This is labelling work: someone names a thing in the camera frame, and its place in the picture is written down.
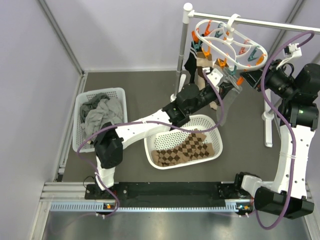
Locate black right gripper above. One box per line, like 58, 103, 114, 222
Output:
239, 58, 297, 99

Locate orange peg holding grey sock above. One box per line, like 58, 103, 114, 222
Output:
236, 76, 245, 86

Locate teal peg holding grey sock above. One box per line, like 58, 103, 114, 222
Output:
226, 65, 237, 76

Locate yellow-orange peg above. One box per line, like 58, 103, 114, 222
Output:
201, 47, 212, 61
216, 58, 229, 69

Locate brown beige striped socks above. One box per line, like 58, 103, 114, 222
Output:
194, 51, 215, 91

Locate black sock with white stripes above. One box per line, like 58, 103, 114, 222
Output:
184, 44, 198, 84

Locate white round clip hanger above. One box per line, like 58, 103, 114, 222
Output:
194, 19, 268, 73

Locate teal clothes peg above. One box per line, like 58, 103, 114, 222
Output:
191, 41, 202, 52

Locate orange clothes peg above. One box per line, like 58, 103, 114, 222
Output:
191, 31, 199, 44

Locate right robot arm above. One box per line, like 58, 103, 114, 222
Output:
233, 59, 320, 220

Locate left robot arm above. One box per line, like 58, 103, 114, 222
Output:
94, 82, 234, 199

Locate brown argyle socks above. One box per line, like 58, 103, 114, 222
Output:
151, 133, 215, 168

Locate white oval sock basket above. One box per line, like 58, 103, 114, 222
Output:
144, 128, 223, 170

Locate white drying rack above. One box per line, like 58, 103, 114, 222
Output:
169, 2, 320, 148

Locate white rectangular laundry basket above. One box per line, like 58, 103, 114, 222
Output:
72, 87, 128, 152

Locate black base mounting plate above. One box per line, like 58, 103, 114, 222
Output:
84, 181, 253, 208

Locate grey clothes pile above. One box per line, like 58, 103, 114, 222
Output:
79, 93, 124, 139

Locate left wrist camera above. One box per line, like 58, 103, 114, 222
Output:
203, 67, 224, 87

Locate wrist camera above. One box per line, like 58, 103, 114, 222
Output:
203, 67, 224, 87
283, 43, 302, 61

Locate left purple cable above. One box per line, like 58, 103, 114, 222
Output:
76, 71, 225, 216

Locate purple cable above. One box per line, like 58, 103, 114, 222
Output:
76, 71, 225, 216
261, 30, 315, 230

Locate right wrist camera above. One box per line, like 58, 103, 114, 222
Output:
283, 43, 302, 61

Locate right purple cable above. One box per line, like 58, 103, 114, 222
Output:
261, 30, 315, 230

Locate grey slotted cable duct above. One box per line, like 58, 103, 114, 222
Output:
50, 202, 250, 213

